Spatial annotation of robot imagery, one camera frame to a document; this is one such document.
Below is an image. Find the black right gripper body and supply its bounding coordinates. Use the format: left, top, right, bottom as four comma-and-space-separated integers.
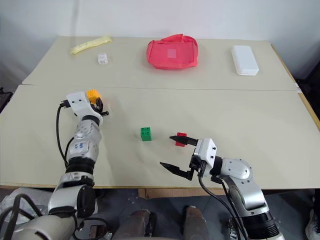
188, 149, 209, 177

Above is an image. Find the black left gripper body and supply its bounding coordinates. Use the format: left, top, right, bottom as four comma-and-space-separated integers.
90, 103, 110, 118

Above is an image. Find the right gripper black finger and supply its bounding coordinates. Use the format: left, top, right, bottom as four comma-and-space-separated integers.
159, 161, 194, 181
169, 135, 199, 147

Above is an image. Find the yellow toy brick cube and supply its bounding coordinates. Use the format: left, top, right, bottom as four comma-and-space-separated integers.
85, 88, 102, 105

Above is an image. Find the red toy brick cube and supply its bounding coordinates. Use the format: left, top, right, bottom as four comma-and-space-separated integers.
174, 132, 188, 148

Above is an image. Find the green toy brick cube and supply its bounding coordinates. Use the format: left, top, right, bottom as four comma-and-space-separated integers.
139, 126, 153, 143

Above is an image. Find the small white charger plug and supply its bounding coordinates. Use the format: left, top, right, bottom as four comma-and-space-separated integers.
96, 52, 108, 65

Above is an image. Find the yellow plastic wrapper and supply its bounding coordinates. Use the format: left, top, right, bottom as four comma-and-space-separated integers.
69, 35, 112, 55

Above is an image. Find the red fabric bag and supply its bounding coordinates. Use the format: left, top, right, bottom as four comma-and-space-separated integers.
146, 34, 200, 70

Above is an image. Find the white rectangular plastic box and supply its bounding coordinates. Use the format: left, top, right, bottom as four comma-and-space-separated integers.
230, 45, 260, 76

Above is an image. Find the clear plastic sheet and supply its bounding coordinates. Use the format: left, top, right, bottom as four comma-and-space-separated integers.
0, 186, 55, 222

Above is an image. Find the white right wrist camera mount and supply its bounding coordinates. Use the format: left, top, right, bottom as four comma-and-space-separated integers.
193, 137, 219, 176

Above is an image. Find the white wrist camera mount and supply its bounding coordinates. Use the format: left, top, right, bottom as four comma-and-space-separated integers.
193, 137, 219, 176
66, 91, 103, 124

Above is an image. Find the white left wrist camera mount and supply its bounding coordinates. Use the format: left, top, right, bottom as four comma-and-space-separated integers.
66, 91, 103, 124

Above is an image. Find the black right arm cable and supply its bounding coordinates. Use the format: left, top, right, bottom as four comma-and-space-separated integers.
197, 172, 251, 240

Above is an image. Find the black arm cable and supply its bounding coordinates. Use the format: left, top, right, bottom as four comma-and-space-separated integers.
55, 99, 76, 169
197, 172, 251, 240

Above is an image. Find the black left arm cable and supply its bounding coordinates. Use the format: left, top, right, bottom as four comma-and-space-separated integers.
55, 99, 76, 169

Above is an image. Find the thick black cable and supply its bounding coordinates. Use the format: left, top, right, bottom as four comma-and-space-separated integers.
0, 193, 44, 227

